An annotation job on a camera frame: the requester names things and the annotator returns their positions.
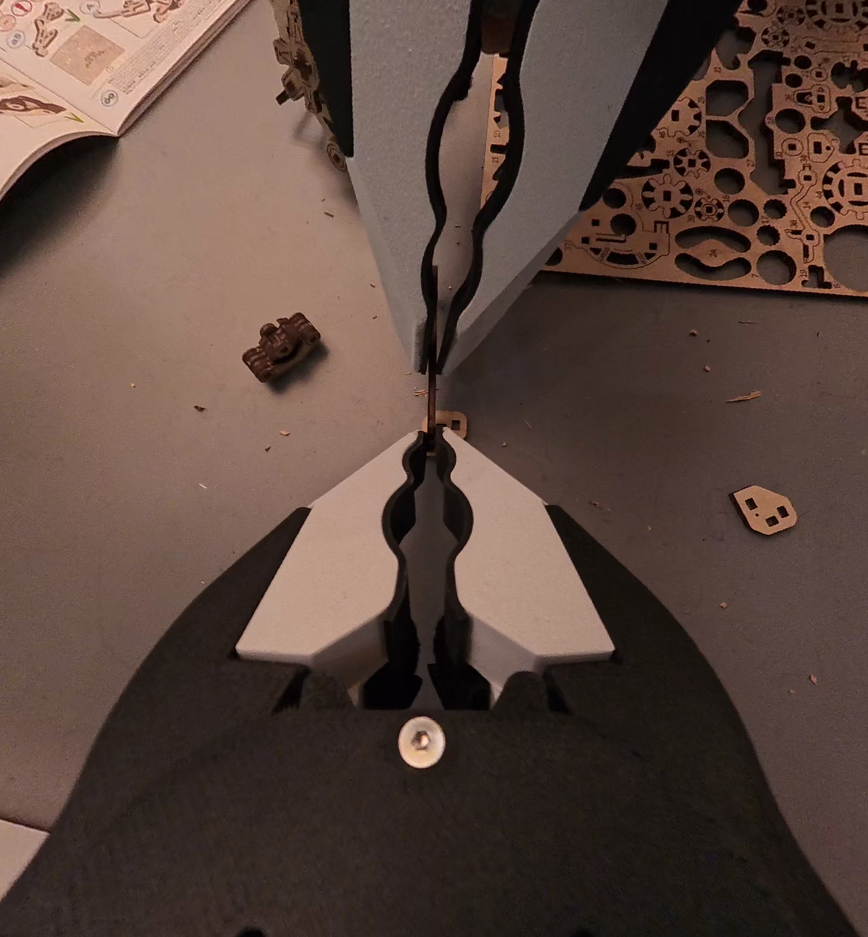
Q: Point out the wood splinter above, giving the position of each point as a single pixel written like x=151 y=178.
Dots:
x=743 y=397

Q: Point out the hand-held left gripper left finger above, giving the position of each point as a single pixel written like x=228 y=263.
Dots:
x=317 y=585

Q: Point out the laser-cut wooden parts sheet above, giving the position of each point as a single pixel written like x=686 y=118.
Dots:
x=572 y=260

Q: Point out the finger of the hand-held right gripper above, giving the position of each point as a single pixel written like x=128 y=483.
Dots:
x=390 y=146
x=573 y=110

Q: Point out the small dark wooden gear assembly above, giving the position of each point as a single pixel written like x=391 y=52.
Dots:
x=280 y=350

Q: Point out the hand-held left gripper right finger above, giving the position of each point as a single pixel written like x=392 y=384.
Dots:
x=529 y=585

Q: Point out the illustrated instruction booklet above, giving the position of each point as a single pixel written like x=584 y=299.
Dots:
x=75 y=73

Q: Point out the small wooden plate square holes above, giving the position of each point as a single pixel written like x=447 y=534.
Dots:
x=763 y=496
x=446 y=415

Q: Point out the long slotted wooden model part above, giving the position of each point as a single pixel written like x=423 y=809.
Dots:
x=431 y=399

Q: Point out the partly built wooden model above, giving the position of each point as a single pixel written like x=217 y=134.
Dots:
x=291 y=66

